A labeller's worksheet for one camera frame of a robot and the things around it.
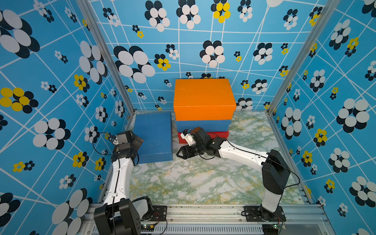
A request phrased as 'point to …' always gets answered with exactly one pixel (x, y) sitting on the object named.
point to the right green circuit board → (272, 229)
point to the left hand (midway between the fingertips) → (136, 141)
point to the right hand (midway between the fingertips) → (182, 152)
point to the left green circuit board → (147, 227)
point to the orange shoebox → (203, 99)
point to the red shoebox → (223, 134)
